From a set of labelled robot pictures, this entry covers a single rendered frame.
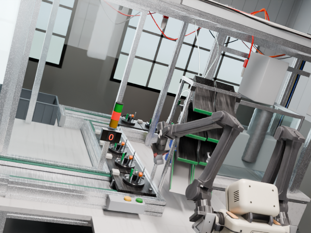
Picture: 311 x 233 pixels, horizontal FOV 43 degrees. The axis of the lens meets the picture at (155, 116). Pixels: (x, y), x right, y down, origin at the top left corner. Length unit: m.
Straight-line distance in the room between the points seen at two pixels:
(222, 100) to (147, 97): 3.43
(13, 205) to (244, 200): 1.14
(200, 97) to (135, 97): 3.46
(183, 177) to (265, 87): 1.22
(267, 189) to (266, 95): 1.62
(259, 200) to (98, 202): 0.91
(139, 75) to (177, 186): 3.49
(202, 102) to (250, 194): 0.81
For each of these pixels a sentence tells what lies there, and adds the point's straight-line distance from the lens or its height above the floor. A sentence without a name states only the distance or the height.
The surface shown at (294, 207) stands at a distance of 3.80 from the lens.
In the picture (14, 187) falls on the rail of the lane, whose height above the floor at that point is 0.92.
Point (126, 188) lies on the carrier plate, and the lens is 2.34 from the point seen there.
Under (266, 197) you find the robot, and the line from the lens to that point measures 1.86.
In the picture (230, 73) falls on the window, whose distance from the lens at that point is 6.26.
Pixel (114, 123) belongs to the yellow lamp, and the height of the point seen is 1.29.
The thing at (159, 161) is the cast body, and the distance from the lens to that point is 2.34.
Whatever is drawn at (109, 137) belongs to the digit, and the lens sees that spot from 2.40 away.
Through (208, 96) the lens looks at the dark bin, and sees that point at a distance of 2.49.
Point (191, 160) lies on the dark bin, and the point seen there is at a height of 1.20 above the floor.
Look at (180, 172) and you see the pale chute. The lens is 2.52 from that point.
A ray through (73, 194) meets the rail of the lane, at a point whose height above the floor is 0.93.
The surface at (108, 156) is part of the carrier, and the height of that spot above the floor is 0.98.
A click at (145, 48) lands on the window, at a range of 5.74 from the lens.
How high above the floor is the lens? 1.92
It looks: 13 degrees down
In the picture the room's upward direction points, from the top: 17 degrees clockwise
